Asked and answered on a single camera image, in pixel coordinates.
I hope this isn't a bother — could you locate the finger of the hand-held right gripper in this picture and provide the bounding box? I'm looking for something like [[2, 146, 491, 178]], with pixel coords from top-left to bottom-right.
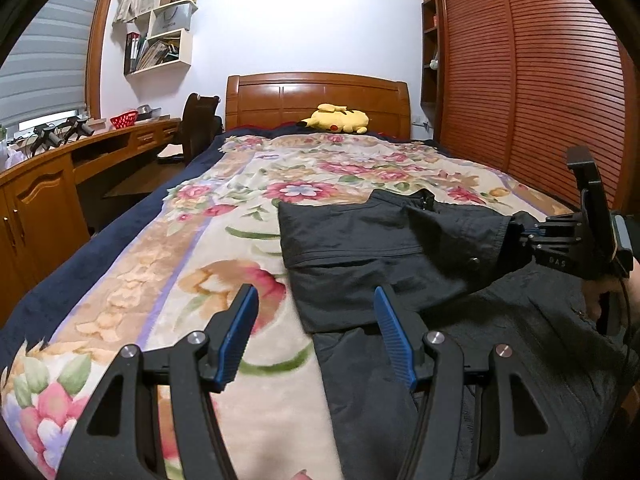
[[520, 233, 547, 262], [509, 211, 557, 235]]

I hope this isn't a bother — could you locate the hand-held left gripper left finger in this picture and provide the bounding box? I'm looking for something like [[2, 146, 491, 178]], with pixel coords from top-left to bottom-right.
[[57, 284, 260, 480]]

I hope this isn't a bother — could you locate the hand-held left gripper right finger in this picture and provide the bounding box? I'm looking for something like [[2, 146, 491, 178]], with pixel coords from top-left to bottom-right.
[[373, 286, 583, 480]]

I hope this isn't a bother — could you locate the black jacket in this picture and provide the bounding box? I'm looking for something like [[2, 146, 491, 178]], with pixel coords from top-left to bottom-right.
[[277, 187, 640, 480]]

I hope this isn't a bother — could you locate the person's right forearm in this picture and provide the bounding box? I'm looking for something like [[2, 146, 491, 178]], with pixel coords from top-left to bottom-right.
[[625, 257, 640, 313]]

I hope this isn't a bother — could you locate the person's right hand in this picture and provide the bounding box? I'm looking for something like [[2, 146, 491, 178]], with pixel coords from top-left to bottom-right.
[[582, 277, 619, 335]]

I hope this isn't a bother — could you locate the floral blanket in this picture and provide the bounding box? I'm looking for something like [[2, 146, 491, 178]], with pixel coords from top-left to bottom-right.
[[0, 132, 571, 480]]

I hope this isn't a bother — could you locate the wooden louvered wardrobe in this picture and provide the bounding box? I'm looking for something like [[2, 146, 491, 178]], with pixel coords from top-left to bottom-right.
[[420, 0, 637, 217]]

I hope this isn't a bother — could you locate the dark brown chair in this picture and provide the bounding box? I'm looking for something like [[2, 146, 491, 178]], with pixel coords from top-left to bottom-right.
[[157, 93, 224, 167]]

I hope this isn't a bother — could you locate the yellow plush toy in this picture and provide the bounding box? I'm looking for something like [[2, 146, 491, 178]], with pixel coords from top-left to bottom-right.
[[296, 103, 370, 135]]

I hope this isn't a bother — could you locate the wooden desk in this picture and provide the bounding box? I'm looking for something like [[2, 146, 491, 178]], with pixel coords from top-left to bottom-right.
[[0, 117, 185, 326]]

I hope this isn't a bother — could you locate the wooden headboard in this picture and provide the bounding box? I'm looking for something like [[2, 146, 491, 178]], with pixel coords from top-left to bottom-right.
[[225, 72, 412, 142]]

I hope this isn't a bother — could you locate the white crumpled bag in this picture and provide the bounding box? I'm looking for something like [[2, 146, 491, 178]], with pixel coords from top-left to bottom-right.
[[0, 125, 26, 170]]

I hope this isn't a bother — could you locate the row of books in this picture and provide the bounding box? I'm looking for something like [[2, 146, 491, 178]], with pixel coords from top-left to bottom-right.
[[125, 32, 181, 73]]

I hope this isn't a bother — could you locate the grey paper bag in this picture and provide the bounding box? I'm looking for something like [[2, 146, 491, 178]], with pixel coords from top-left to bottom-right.
[[152, 6, 194, 36]]

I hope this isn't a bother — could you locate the grey window blind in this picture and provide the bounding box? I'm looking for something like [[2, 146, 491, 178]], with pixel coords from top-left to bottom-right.
[[0, 0, 113, 133]]

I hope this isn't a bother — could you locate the black cable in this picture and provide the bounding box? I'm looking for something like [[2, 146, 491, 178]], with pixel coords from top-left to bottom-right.
[[617, 272, 640, 391]]

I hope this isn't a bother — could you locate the white wall shelf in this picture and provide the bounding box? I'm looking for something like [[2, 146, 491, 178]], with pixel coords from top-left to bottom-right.
[[114, 0, 199, 77]]

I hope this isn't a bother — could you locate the wooden window frame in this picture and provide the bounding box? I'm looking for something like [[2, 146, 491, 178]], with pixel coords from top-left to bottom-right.
[[84, 0, 126, 122]]

